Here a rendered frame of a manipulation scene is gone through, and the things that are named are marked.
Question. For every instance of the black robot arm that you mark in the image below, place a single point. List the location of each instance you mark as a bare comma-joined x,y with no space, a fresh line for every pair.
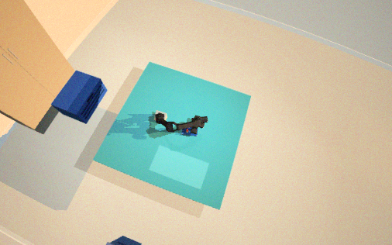
196,122

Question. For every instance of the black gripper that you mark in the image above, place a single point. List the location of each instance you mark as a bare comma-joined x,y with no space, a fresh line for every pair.
194,130

